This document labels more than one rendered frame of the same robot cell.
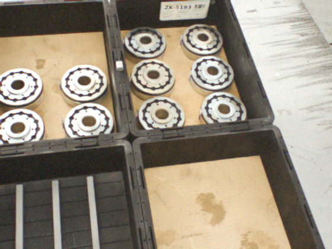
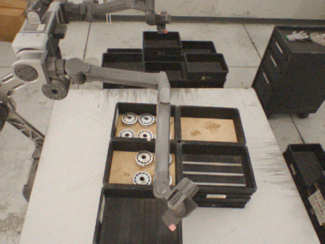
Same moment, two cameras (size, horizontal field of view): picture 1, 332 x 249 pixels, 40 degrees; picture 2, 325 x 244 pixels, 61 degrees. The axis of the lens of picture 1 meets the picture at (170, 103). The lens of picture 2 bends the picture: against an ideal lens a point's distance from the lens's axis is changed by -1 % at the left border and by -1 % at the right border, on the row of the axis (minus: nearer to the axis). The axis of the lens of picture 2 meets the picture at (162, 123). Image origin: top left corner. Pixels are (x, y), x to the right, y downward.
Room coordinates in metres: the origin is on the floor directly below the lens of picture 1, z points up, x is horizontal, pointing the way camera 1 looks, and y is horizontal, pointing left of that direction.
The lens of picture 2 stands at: (0.29, 1.04, 2.20)
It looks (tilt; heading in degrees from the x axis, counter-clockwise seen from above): 49 degrees down; 286
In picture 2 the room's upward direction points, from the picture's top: 5 degrees clockwise
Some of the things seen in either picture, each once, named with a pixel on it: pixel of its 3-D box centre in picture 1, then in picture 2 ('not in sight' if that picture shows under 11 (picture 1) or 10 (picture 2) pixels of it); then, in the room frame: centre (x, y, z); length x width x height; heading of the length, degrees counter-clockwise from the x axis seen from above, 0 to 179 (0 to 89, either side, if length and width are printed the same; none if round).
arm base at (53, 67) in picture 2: not in sight; (56, 67); (0.99, 0.28, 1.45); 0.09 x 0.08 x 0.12; 114
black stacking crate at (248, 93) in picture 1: (182, 72); (145, 126); (0.69, -0.02, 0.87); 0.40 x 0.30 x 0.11; 19
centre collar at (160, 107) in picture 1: (162, 114); not in sight; (0.57, 0.01, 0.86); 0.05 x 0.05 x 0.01
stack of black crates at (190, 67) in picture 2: not in sight; (202, 79); (0.54, -1.23, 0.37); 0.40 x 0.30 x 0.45; 24
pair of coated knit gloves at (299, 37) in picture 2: not in sight; (298, 35); (-0.21, -1.59, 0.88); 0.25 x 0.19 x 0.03; 24
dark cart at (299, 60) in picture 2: not in sight; (293, 76); (-0.35, -1.56, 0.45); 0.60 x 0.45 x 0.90; 24
